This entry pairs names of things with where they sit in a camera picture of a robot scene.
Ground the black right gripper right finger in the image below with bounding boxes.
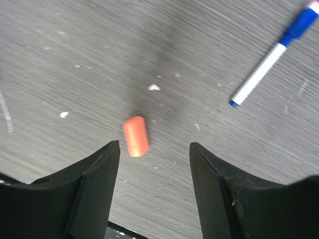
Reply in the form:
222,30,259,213
189,142,319,239

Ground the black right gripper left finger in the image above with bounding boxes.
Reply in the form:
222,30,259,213
0,140,120,239

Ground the orange highlighter cap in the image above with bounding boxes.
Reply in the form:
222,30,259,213
123,116,150,157

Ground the white marker with blue end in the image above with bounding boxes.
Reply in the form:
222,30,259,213
230,43,287,107

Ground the blue marker cap with eraser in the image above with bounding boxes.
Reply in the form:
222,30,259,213
279,0,319,47

